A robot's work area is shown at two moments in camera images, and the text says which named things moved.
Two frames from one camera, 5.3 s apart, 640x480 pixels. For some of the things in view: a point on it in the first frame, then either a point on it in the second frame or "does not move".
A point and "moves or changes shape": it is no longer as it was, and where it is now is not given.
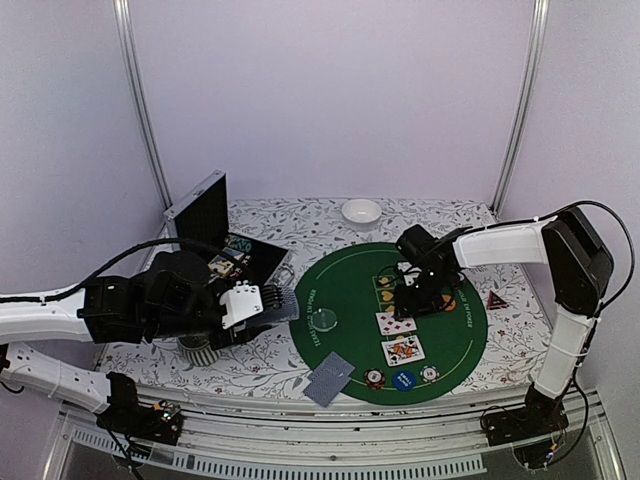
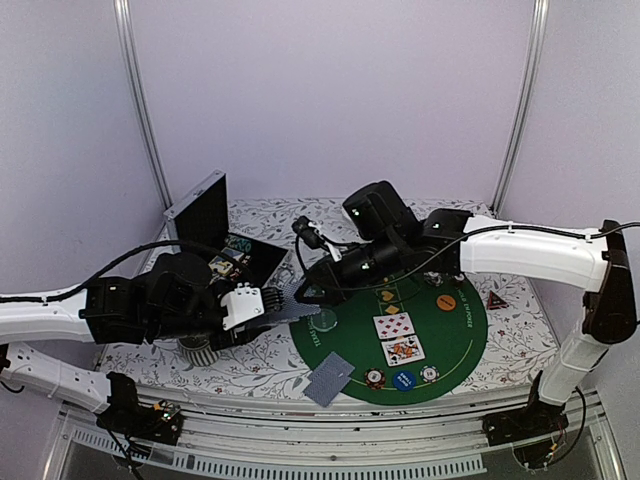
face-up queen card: [403, 350] does not move
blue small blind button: [404, 381] does not move
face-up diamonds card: [390, 325] moves or changes shape
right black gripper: [406, 308] → [335, 284]
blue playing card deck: [288, 308] moves or changes shape
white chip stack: [429, 373] does not move
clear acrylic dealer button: [323, 319] does not move
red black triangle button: [495, 302] does not move
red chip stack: [375, 378] does not move
